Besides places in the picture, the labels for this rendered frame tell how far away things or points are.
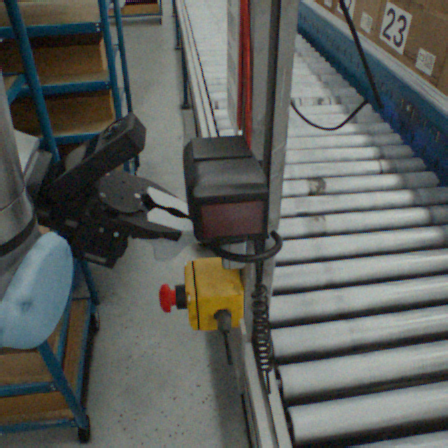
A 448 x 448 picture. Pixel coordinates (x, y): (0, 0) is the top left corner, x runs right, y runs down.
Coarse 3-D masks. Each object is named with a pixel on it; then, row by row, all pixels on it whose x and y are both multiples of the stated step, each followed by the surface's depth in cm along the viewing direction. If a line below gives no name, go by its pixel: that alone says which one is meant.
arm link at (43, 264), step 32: (0, 96) 24; (0, 128) 24; (0, 160) 25; (0, 192) 25; (0, 224) 26; (32, 224) 29; (0, 256) 27; (32, 256) 28; (64, 256) 32; (0, 288) 27; (32, 288) 28; (64, 288) 34; (0, 320) 27; (32, 320) 29
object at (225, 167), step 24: (192, 144) 38; (216, 144) 38; (240, 144) 38; (192, 168) 35; (216, 168) 34; (240, 168) 34; (192, 192) 33; (216, 192) 32; (240, 192) 32; (264, 192) 32; (192, 216) 35; (216, 216) 32; (240, 216) 33; (264, 216) 33; (216, 240) 34; (240, 240) 41
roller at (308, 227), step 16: (416, 208) 86; (432, 208) 86; (288, 224) 82; (304, 224) 82; (320, 224) 83; (336, 224) 83; (352, 224) 83; (368, 224) 84; (384, 224) 84; (400, 224) 84; (416, 224) 85; (432, 224) 86; (288, 240) 83
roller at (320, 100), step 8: (320, 96) 131; (336, 96) 131; (344, 96) 131; (352, 96) 131; (360, 96) 131; (216, 104) 126; (224, 104) 126; (296, 104) 128; (304, 104) 129; (312, 104) 129; (320, 104) 129; (328, 104) 129; (336, 104) 130; (344, 104) 130; (352, 104) 130
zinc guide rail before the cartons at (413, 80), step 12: (300, 0) 184; (324, 12) 164; (336, 24) 149; (348, 36) 139; (360, 36) 137; (372, 48) 126; (384, 60) 117; (396, 60) 118; (396, 72) 111; (408, 72) 110; (408, 84) 105; (420, 84) 103; (432, 96) 97; (444, 96) 98; (444, 108) 92
